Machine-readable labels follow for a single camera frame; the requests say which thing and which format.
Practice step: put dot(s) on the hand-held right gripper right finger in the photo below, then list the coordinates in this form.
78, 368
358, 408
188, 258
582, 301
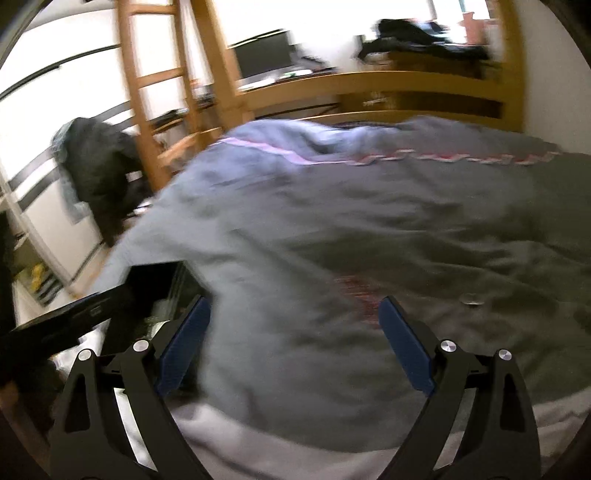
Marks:
406, 346

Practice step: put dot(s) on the grey white striped duvet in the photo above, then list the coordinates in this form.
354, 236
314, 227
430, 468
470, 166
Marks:
346, 207

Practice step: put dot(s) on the white sliding wardrobe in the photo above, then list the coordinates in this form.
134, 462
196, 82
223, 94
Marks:
60, 92

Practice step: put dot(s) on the black computer monitor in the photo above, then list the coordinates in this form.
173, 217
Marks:
263, 53

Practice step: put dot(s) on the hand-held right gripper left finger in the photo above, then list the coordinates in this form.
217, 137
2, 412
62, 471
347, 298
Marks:
184, 346

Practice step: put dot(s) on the black puffer jacket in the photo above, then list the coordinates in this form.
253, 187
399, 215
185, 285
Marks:
101, 166

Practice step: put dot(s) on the light blue shirt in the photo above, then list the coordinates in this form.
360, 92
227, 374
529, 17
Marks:
69, 194

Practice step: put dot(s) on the black storage box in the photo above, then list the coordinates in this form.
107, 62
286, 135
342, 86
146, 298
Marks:
69, 323

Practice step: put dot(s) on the yellow item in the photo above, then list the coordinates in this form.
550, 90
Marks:
38, 275

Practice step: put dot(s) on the pile of dark clothes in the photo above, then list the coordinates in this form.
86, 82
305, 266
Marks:
415, 37

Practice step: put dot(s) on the dark desk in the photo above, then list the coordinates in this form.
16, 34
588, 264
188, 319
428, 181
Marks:
286, 81

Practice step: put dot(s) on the wooden bed frame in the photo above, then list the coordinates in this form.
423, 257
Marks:
369, 83

